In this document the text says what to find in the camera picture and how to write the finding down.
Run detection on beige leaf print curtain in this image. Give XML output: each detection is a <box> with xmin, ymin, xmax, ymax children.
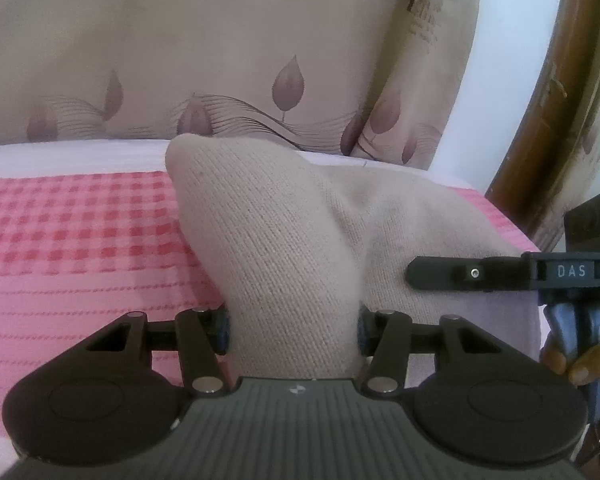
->
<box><xmin>0</xmin><ymin>0</ymin><xmax>482</xmax><ymax>171</ymax></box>

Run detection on pink and white bed sheet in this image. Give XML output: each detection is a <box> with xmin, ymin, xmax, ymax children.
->
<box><xmin>0</xmin><ymin>141</ymin><xmax>548</xmax><ymax>478</ymax></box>

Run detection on person's right hand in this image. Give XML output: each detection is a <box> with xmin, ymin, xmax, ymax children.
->
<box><xmin>539</xmin><ymin>329</ymin><xmax>600</xmax><ymax>387</ymax></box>

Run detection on brown wooden frame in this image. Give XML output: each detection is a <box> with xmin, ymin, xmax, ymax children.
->
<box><xmin>485</xmin><ymin>0</ymin><xmax>600</xmax><ymax>253</ymax></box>

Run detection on beige knit garment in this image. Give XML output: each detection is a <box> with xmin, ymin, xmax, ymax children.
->
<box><xmin>165</xmin><ymin>132</ymin><xmax>541</xmax><ymax>388</ymax></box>

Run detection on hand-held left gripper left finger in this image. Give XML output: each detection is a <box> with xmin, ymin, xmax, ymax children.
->
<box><xmin>85</xmin><ymin>305</ymin><xmax>232</xmax><ymax>397</ymax></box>

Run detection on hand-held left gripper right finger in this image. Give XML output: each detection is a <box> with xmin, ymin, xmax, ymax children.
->
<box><xmin>355</xmin><ymin>302</ymin><xmax>497</xmax><ymax>397</ymax></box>

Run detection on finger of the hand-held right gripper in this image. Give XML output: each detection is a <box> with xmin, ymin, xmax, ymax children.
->
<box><xmin>406</xmin><ymin>255</ymin><xmax>531</xmax><ymax>294</ymax></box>

